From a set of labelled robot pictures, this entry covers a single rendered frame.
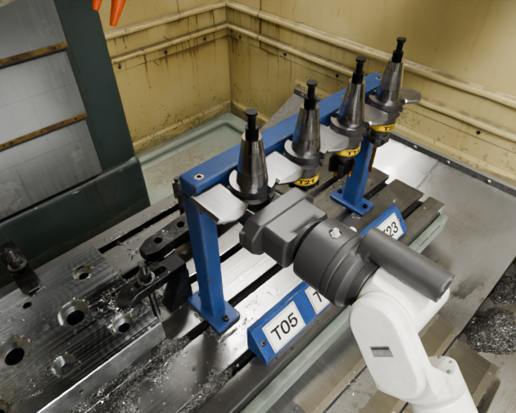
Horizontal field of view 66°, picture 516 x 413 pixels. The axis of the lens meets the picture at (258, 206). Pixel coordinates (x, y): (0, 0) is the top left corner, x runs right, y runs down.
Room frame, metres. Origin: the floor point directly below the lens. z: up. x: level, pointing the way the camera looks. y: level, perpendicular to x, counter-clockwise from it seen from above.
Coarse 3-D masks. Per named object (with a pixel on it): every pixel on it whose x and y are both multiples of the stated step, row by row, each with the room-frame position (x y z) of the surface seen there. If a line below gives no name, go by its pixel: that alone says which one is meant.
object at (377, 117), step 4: (364, 104) 0.64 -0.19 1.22; (364, 108) 0.63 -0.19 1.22; (368, 108) 0.63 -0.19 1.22; (372, 108) 0.63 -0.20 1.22; (376, 108) 0.63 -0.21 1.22; (364, 112) 0.61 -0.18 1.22; (368, 112) 0.61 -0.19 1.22; (372, 112) 0.61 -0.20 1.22; (376, 112) 0.61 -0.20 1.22; (380, 112) 0.61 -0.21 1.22; (384, 112) 0.61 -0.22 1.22; (368, 116) 0.60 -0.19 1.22; (372, 116) 0.60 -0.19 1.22; (376, 116) 0.60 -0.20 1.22; (380, 116) 0.60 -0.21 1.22; (384, 116) 0.60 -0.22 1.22; (372, 120) 0.58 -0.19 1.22; (376, 120) 0.58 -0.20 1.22; (380, 120) 0.59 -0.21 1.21; (384, 120) 0.59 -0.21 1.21; (372, 124) 0.58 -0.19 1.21; (376, 124) 0.58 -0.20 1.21; (380, 124) 0.58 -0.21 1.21
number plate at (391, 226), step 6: (390, 216) 0.62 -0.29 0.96; (384, 222) 0.60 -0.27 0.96; (390, 222) 0.61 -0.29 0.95; (396, 222) 0.62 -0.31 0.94; (378, 228) 0.58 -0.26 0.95; (384, 228) 0.59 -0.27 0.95; (390, 228) 0.60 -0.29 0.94; (396, 228) 0.61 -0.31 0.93; (390, 234) 0.59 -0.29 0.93; (396, 234) 0.59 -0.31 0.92
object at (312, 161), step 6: (288, 144) 0.50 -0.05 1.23; (324, 144) 0.50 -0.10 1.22; (288, 150) 0.49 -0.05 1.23; (324, 150) 0.49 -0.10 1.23; (288, 156) 0.48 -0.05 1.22; (294, 156) 0.47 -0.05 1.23; (300, 156) 0.47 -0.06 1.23; (306, 156) 0.47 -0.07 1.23; (312, 156) 0.47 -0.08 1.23; (318, 156) 0.48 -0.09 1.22; (324, 156) 0.48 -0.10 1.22; (300, 162) 0.47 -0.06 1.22; (306, 162) 0.47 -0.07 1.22; (312, 162) 0.47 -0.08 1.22; (318, 162) 0.48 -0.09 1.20; (324, 162) 0.49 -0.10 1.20; (306, 168) 0.47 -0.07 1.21; (312, 168) 0.47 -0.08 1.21
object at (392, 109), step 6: (372, 96) 0.65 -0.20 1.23; (402, 96) 0.65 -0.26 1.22; (372, 102) 0.64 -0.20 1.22; (378, 102) 0.63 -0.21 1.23; (384, 102) 0.63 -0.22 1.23; (396, 102) 0.63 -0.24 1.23; (402, 102) 0.64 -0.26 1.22; (378, 108) 0.62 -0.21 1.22; (384, 108) 0.62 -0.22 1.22; (390, 108) 0.62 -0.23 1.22; (396, 108) 0.62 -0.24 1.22; (402, 108) 0.64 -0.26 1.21; (390, 114) 0.62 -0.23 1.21; (396, 114) 0.62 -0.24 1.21
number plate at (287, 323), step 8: (280, 312) 0.38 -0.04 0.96; (288, 312) 0.38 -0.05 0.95; (296, 312) 0.39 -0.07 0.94; (272, 320) 0.36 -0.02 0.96; (280, 320) 0.37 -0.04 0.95; (288, 320) 0.37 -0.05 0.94; (296, 320) 0.38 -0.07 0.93; (264, 328) 0.35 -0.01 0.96; (272, 328) 0.35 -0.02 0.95; (280, 328) 0.36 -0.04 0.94; (288, 328) 0.36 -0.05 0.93; (296, 328) 0.37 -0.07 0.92; (272, 336) 0.34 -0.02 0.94; (280, 336) 0.35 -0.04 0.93; (288, 336) 0.35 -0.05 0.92; (272, 344) 0.33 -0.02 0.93; (280, 344) 0.34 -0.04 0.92
